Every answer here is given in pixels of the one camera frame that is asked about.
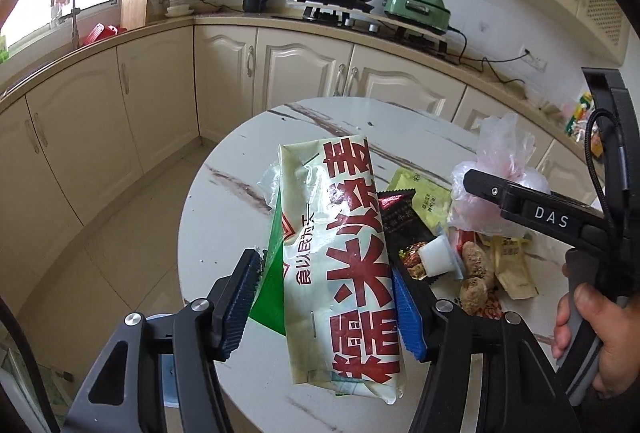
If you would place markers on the white wall outlet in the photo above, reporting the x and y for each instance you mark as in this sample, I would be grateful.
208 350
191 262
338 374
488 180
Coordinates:
534 59

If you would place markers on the clear pink-tinted plastic bag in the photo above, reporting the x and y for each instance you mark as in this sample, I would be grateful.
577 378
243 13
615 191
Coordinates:
500 153

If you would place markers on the green electric cooker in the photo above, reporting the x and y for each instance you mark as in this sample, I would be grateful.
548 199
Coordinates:
417 8

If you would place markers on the person's right hand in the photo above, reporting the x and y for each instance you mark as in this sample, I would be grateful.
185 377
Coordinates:
620 343

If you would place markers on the black gas stove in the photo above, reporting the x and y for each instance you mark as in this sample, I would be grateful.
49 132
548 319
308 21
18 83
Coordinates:
350 20

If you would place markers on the small white plastic cup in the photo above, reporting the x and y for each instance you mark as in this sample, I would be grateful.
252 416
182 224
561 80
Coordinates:
440 258

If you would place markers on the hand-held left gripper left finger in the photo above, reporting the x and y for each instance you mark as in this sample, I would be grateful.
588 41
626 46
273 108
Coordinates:
242 302

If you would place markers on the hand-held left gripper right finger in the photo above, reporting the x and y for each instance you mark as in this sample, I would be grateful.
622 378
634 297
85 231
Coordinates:
407 315

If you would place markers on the green patterned container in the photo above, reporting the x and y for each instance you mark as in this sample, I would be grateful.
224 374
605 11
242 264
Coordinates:
47 378

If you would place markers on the red plastic basket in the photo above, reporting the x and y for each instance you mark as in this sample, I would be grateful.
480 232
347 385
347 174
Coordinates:
102 34

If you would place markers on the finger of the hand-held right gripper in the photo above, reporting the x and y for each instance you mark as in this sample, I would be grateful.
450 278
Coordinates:
482 188

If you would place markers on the colourful packet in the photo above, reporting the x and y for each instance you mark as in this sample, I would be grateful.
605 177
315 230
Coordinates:
582 118

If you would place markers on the red-white checkered sachet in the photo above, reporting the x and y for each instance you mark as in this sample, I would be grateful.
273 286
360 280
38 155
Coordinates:
487 309

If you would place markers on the yellow-green sachet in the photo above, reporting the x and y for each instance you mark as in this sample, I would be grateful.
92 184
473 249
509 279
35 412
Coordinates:
422 198

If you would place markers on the wooden cutting board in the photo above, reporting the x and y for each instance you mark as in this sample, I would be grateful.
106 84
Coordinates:
135 5

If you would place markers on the ginger root piece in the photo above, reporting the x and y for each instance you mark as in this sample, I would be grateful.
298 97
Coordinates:
475 273

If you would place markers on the green bottle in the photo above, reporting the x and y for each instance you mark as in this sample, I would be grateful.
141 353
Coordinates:
3 49

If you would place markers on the white red-lettered food bag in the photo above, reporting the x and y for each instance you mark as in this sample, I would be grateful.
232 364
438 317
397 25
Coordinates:
340 263

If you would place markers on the metal sink faucet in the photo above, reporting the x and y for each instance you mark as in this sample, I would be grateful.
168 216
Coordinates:
74 20

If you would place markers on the beige sauce sachet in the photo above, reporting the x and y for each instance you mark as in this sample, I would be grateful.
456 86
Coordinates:
515 268

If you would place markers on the cream kitchen base cabinets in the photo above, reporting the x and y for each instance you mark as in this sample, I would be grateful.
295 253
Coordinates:
150 78

